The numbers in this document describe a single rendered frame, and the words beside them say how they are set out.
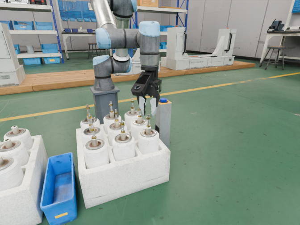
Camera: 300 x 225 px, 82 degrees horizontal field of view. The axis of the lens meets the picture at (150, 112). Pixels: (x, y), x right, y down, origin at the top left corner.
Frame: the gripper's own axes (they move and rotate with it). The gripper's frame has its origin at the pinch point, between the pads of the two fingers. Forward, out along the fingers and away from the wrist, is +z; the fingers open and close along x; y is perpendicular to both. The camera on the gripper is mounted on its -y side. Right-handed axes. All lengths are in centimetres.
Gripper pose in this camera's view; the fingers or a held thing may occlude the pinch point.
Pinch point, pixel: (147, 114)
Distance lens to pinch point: 74.0
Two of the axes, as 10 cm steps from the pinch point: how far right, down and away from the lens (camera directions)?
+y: 3.6, -3.8, 8.5
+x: -9.3, -1.5, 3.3
